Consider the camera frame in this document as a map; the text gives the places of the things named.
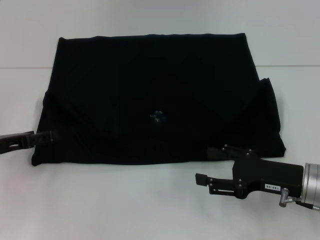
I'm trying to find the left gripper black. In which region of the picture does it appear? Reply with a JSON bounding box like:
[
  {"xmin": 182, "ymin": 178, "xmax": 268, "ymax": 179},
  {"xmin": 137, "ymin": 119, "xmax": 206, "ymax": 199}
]
[{"xmin": 0, "ymin": 129, "xmax": 60, "ymax": 155}]

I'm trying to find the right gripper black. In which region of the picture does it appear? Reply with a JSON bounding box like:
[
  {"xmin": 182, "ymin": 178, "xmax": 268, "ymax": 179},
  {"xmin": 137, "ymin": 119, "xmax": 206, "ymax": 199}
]
[{"xmin": 194, "ymin": 143, "xmax": 305, "ymax": 200}]

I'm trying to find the black shirt with FREE print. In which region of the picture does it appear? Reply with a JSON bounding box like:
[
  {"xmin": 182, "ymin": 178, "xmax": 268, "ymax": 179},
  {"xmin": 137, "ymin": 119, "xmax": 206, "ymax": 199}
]
[{"xmin": 31, "ymin": 32, "xmax": 286, "ymax": 167}]

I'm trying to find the right arm silver cable plug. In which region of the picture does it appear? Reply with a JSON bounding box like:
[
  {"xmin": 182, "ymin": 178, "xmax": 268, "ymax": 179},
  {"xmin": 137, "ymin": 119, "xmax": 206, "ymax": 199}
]
[{"xmin": 278, "ymin": 188, "xmax": 301, "ymax": 208}]

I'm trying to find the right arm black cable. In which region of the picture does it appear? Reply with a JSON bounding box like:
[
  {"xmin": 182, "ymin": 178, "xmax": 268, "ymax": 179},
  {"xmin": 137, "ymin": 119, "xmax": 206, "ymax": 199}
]
[{"xmin": 294, "ymin": 198, "xmax": 320, "ymax": 211}]

